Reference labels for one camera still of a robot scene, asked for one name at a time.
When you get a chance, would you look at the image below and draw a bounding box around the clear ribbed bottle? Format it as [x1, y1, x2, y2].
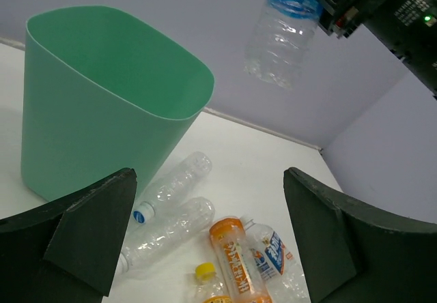
[115, 197, 215, 276]
[132, 151, 212, 225]

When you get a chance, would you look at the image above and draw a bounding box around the clear ribbed bottle upper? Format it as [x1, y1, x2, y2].
[132, 151, 212, 225]

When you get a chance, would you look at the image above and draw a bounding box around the small yellow cap bottle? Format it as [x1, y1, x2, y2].
[187, 262, 232, 303]

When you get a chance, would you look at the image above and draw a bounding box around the blue label water bottle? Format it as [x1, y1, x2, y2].
[244, 0, 323, 89]

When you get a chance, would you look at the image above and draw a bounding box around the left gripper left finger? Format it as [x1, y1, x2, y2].
[1, 168, 137, 302]

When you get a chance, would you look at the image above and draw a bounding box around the white blue label bottle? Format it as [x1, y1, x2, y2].
[241, 217, 311, 302]

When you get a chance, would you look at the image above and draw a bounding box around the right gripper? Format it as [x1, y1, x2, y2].
[318, 0, 436, 94]

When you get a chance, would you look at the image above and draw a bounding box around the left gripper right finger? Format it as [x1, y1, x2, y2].
[283, 167, 436, 302]

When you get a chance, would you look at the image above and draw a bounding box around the green plastic bin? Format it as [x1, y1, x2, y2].
[20, 5, 214, 201]

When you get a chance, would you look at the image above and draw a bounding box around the orange label bottle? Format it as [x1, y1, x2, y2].
[209, 216, 272, 303]

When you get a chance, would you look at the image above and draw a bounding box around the clear ribbed bottle lower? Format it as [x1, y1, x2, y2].
[115, 197, 215, 276]

